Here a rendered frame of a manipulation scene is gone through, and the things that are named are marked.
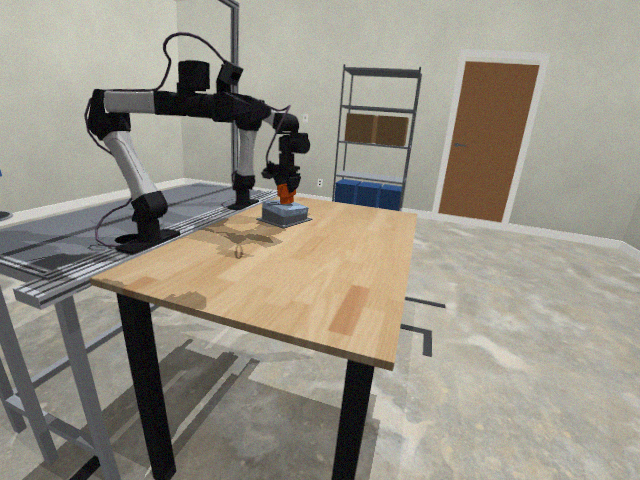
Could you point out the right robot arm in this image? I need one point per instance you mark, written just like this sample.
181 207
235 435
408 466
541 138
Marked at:
149 203

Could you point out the light blue metal plate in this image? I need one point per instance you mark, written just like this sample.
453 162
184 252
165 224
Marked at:
291 209

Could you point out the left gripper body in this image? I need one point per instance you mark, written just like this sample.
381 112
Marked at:
288 160

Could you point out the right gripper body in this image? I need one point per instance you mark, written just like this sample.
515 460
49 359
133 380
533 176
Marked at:
222 108

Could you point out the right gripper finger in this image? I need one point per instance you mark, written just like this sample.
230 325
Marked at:
259 110
240 107

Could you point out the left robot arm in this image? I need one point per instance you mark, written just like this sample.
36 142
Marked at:
245 178

